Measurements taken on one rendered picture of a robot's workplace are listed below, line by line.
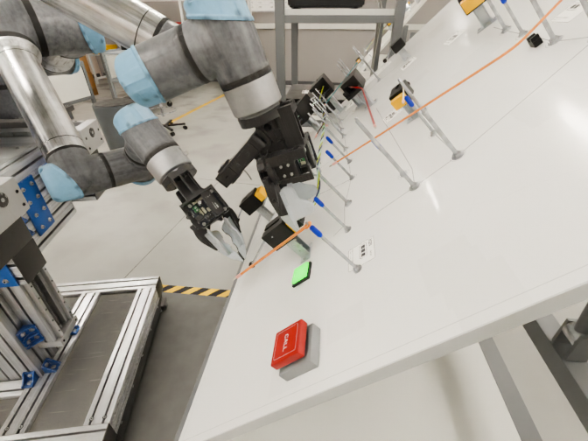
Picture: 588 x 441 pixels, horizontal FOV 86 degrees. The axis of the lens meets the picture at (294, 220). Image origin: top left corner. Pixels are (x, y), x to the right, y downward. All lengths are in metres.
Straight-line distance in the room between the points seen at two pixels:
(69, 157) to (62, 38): 0.33
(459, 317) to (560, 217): 0.12
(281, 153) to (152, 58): 0.20
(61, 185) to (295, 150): 0.45
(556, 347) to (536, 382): 1.33
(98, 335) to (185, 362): 0.42
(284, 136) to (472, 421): 0.63
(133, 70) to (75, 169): 0.30
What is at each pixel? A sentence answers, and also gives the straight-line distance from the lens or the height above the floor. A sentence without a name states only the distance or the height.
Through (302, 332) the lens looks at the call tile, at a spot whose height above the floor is 1.11.
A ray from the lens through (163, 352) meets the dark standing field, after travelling 1.86.
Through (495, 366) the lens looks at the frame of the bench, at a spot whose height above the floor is 0.80.
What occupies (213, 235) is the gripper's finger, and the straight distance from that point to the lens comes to 0.63.
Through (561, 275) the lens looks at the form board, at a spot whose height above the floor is 1.27.
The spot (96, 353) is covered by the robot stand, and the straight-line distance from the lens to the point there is 1.72.
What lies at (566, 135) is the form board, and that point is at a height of 1.34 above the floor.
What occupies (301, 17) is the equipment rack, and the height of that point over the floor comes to 1.43.
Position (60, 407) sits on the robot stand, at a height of 0.21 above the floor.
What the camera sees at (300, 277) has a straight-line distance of 0.55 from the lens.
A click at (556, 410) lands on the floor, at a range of 1.96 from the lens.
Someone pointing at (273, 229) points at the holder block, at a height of 1.12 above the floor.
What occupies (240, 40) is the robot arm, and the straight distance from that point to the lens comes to 0.45.
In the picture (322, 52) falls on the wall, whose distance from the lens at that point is 8.10.
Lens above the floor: 1.44
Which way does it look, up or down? 33 degrees down
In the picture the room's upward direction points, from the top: straight up
